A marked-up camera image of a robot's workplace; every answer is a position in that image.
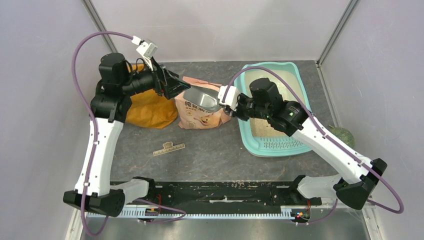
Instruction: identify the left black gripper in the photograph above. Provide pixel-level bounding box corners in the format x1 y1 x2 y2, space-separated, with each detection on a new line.
120 56 190 100

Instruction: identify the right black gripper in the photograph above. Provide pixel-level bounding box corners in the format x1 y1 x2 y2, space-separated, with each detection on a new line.
225 92 271 122

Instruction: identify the teal litter box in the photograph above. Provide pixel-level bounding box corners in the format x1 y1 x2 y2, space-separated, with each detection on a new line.
234 61 311 157

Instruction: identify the pink cat litter bag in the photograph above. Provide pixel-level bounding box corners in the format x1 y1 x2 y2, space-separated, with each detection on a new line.
174 76 231 129

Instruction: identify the metal litter scoop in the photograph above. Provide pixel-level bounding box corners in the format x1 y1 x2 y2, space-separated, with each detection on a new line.
183 85 221 113

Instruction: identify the wooden bag clip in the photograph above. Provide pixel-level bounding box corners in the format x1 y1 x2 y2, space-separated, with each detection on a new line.
152 141 186 157

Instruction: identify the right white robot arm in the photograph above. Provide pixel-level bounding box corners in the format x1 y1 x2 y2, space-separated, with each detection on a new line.
219 78 388 210

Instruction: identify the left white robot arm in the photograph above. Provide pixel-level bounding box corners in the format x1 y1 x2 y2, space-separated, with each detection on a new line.
62 53 191 217

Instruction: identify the orange cloth bag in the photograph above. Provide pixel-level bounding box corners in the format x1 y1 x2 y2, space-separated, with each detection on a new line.
125 79 178 129

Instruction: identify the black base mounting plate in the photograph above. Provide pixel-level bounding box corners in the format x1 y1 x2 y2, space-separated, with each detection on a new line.
112 180 323 216

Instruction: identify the green textured ball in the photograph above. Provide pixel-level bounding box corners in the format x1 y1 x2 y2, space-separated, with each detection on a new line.
328 125 356 148

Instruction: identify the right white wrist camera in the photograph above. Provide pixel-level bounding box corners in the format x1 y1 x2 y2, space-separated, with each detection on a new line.
217 85 240 112

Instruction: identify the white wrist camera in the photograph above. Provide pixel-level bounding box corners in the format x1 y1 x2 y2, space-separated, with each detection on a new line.
131 35 158 71
217 85 240 112

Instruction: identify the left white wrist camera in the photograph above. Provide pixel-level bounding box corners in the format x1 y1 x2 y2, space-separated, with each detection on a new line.
131 35 158 71

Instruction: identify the aluminium frame rail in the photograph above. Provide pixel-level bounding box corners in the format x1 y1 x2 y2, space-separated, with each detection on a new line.
64 202 385 240

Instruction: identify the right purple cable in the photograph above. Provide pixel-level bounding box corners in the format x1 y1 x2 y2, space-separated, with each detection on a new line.
220 65 405 227

